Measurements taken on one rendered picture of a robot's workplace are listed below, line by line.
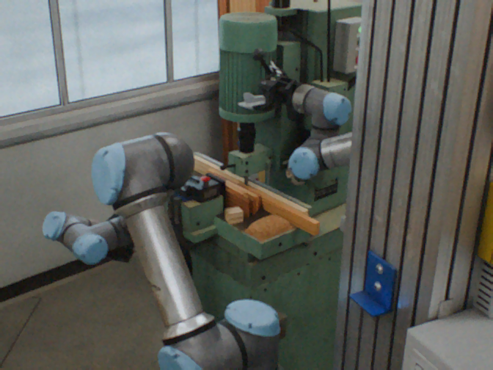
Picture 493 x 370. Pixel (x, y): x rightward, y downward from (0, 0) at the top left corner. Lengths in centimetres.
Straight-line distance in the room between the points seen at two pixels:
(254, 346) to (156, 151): 45
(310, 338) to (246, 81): 97
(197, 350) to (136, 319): 189
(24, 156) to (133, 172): 189
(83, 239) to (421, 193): 92
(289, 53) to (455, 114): 118
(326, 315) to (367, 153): 137
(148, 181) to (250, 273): 80
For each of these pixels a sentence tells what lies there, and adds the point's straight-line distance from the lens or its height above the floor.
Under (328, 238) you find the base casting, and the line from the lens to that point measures 229.
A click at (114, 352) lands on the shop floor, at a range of 306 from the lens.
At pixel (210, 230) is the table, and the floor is 86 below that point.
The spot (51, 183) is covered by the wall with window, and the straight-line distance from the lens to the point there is 332.
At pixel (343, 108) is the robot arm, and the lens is 172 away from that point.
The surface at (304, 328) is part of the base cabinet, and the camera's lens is 241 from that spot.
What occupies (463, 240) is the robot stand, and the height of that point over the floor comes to 137.
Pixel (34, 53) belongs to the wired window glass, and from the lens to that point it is 320.
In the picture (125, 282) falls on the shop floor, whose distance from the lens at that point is 351.
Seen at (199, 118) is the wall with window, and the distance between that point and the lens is 370.
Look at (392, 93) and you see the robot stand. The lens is 110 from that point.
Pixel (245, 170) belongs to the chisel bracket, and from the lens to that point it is 216.
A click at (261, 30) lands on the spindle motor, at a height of 148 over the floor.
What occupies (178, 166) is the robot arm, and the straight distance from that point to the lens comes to 141.
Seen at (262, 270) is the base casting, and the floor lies 77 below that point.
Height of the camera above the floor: 188
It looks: 25 degrees down
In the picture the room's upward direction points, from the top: 1 degrees clockwise
